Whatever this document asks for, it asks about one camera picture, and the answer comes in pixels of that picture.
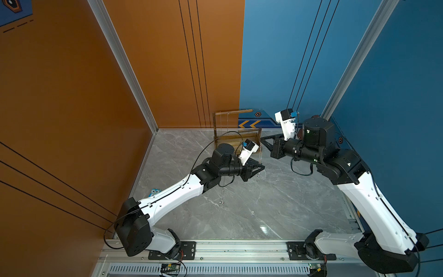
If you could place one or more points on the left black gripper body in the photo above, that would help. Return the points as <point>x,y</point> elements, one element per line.
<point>243,171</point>

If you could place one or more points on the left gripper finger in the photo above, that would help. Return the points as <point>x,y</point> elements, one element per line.
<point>253,170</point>
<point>253,163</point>

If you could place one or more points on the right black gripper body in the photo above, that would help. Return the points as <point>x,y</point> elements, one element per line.
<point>280,151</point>

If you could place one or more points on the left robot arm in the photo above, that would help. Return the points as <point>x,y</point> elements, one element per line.
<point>135,224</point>

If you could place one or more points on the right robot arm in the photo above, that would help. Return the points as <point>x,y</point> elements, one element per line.
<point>389,246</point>

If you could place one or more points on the wooden jewelry display stand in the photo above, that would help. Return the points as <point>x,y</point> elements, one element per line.
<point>229,128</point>

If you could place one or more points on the small blue owl toy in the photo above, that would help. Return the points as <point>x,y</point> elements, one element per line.
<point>154,192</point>

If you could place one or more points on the right green circuit board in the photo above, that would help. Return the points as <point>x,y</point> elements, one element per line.
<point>315,266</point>

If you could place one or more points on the green circuit board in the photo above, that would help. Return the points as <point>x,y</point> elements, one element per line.
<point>315,266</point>
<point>171,267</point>

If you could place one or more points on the left green circuit board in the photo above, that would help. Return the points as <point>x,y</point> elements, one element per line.
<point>171,267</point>

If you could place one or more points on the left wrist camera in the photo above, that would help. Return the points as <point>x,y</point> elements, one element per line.
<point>248,148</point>

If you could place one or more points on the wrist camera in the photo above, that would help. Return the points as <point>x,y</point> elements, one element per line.
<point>288,121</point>
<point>248,148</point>

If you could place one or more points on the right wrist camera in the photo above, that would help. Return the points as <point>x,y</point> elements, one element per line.
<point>288,121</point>

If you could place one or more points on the aluminium front rail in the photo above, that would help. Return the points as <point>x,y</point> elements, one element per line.
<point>220,251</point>

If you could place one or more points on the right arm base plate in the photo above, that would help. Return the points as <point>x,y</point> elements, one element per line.
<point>304,250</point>

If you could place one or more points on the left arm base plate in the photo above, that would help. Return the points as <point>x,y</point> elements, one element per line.
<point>186,251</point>

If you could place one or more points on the right aluminium corner post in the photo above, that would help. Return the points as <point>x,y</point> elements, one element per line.
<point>369,38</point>

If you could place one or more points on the aluminium corner post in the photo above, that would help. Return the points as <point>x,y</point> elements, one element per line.
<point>369,38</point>
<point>106,25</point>

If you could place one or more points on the left aluminium corner post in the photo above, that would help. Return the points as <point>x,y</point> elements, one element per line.
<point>106,25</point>

